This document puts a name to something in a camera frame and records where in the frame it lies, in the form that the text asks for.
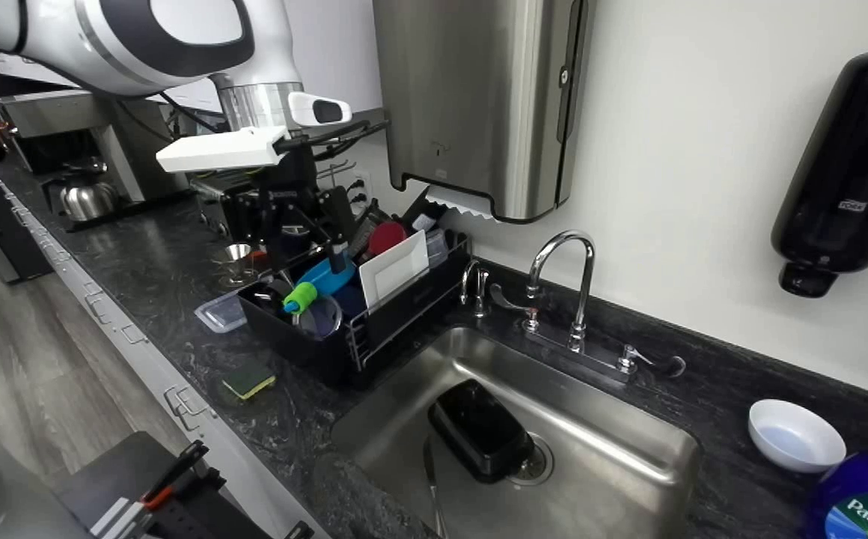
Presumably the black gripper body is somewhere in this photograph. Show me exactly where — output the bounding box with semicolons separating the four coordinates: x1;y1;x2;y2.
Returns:
222;149;352;263

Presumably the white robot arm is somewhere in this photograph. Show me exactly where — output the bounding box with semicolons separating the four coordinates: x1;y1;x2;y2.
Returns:
0;0;352;263

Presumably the red cup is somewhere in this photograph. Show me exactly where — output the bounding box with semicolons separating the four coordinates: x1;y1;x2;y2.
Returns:
364;220;407;259

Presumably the clear glass in rack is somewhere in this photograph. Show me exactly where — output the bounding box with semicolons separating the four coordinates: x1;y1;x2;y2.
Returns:
292;296;344;341

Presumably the black dish rack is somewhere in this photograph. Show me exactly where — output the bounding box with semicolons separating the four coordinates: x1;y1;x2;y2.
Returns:
237;233;470;389

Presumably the chrome sink faucet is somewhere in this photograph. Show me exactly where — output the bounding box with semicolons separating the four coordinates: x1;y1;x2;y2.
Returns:
457;229;687;383

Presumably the stainless steel sink basin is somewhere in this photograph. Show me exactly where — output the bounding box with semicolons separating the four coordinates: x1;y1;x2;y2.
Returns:
332;326;701;539

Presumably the white cutting board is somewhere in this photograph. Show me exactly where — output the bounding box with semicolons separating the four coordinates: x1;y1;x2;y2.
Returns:
358;233;428;309

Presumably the clear plastic container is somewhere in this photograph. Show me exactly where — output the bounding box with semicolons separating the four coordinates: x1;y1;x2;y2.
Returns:
193;293;244;335

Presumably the yellow green sponge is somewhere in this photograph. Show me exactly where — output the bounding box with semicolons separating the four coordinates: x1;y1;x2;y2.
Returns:
222;365;274;401

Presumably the steel kettle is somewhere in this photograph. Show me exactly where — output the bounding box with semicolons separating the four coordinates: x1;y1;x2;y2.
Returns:
56;175;115;224

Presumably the steel paper towel dispenser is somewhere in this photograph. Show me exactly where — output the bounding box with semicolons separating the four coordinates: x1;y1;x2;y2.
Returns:
370;0;596;223

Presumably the black tool tray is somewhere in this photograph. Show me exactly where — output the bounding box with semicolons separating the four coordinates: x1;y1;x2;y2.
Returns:
59;432;268;539

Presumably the small white bowl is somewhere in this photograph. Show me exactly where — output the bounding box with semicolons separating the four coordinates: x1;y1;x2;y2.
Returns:
748;399;846;474

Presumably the black soap dispenser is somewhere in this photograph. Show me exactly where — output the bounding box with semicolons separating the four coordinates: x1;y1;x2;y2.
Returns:
772;53;868;299

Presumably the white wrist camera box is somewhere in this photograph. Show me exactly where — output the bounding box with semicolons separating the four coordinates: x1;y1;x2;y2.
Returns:
156;128;285;175

